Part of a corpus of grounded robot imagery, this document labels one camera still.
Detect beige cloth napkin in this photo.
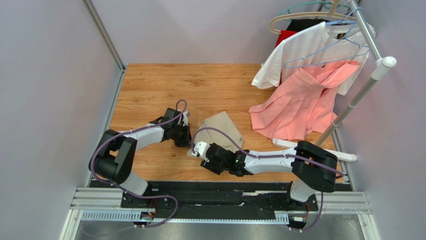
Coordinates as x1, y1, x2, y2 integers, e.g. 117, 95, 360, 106
194, 111, 244, 153

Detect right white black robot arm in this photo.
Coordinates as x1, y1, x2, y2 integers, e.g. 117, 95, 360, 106
192, 140, 344, 211

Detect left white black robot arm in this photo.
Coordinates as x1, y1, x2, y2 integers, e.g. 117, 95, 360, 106
88, 108, 192, 208

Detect pink pleated garment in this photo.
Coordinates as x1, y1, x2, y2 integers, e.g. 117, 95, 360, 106
249, 60, 361, 140

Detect red garment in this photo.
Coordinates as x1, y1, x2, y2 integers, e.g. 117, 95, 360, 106
274, 29, 298, 86

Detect white t-shirt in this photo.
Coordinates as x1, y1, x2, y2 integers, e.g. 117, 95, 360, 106
251, 22, 369, 89

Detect black garment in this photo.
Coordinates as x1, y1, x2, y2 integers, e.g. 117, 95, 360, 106
286, 18, 329, 32

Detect beige wooden hanger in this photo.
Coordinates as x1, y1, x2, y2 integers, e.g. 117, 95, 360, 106
269, 0, 363, 34

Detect white metal clothes rack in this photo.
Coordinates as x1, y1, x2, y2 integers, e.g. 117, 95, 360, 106
272, 0, 398, 163

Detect green hanger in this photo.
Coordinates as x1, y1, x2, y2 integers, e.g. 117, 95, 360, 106
276, 0, 333, 17

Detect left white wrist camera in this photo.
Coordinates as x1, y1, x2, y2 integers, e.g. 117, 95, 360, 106
177, 110, 191, 127

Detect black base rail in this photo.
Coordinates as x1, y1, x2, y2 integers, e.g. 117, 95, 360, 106
89, 179, 354, 221

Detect aluminium frame post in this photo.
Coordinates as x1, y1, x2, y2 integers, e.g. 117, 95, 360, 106
82, 0, 126, 73

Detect blue wire hanger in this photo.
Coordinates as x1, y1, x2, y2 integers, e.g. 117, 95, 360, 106
283, 19, 370, 69

